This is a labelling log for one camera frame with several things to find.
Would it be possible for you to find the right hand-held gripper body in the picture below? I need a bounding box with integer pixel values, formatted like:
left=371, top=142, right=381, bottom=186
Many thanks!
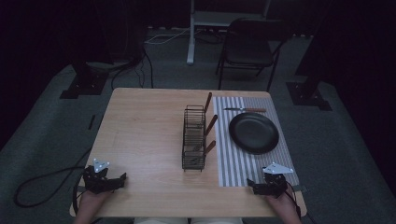
left=261, top=161, right=295, bottom=199

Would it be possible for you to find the black wire cutlery rack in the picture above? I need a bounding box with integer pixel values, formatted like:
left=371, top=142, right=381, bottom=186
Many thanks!
left=181, top=105, right=207, bottom=173

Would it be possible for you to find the black folding chair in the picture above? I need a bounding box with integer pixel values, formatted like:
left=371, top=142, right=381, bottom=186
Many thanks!
left=215, top=17, right=294, bottom=93

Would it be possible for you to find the person's left hand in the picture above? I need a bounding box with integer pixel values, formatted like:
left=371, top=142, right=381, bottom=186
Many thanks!
left=76, top=189, right=114, bottom=217

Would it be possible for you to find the white metal table frame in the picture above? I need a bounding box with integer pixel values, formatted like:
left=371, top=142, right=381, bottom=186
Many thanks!
left=186, top=0, right=273, bottom=66

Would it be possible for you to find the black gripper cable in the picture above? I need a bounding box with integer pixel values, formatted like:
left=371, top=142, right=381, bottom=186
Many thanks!
left=283, top=181, right=318, bottom=224

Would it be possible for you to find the person's right hand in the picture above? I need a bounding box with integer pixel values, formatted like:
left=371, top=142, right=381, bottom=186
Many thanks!
left=265, top=189, right=301, bottom=217

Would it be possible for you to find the thin black cable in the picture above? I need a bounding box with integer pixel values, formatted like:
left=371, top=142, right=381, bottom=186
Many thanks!
left=110, top=49, right=155, bottom=91

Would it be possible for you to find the wooden-handled knife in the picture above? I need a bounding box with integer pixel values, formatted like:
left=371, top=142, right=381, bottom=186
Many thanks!
left=222, top=106, right=268, bottom=114

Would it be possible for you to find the grey white striped placemat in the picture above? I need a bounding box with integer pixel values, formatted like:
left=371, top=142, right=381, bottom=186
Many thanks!
left=212, top=95, right=301, bottom=188

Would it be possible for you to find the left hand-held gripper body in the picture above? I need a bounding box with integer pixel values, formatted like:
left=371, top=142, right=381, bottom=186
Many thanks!
left=81, top=158, right=117, bottom=195

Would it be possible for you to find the wooden-handled cutlery piece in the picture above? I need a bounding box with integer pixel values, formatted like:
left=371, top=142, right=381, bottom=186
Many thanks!
left=203, top=139, right=217, bottom=157
left=203, top=91, right=213, bottom=114
left=204, top=114, right=219, bottom=137

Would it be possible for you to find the thick black cable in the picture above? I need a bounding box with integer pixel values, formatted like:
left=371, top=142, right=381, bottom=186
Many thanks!
left=13, top=147, right=94, bottom=209

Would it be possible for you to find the white cable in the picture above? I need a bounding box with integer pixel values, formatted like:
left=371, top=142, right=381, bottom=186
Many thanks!
left=144, top=27, right=191, bottom=46

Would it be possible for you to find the black stand base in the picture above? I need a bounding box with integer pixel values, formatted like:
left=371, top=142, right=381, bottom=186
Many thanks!
left=286, top=29, right=333, bottom=112
left=59, top=60, right=110, bottom=100

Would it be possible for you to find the black round plate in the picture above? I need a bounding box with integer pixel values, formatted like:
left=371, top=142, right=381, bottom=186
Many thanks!
left=228, top=111, right=280, bottom=156

